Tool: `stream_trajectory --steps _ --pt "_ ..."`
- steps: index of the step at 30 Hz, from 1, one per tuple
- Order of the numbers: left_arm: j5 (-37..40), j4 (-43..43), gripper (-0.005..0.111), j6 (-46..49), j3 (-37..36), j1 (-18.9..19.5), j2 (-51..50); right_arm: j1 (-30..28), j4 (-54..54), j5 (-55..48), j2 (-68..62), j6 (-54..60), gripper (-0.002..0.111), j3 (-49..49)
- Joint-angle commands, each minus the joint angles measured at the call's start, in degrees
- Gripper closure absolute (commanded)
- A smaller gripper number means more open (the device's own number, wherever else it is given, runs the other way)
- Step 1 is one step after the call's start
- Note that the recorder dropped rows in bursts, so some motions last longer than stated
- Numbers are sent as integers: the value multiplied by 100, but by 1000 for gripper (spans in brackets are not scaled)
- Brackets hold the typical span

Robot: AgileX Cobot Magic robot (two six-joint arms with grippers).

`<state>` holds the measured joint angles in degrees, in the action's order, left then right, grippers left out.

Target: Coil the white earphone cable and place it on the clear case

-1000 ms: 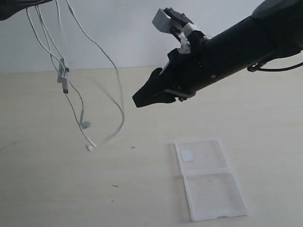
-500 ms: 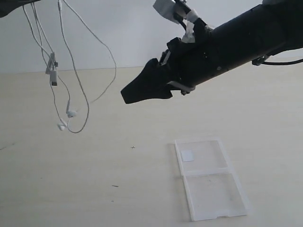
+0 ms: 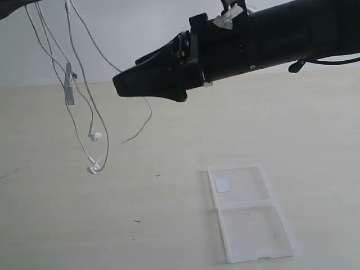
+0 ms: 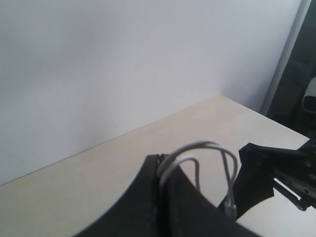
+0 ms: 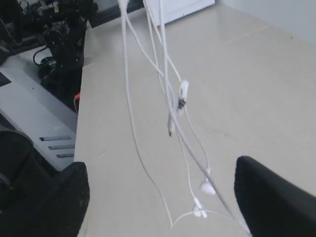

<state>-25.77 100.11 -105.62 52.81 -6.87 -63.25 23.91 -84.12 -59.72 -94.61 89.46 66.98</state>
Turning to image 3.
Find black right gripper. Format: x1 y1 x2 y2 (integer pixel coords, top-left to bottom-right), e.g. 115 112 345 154
112 9 270 102

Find white wired earphones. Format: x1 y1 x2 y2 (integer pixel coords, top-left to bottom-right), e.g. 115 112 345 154
24 0 153 176

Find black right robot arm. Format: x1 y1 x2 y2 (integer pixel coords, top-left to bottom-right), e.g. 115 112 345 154
112 1 359 102

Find clear plastic storage case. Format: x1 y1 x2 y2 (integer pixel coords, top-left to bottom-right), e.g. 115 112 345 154
207 163 297 264

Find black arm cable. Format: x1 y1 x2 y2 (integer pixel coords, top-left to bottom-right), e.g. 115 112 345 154
288 56 360 74

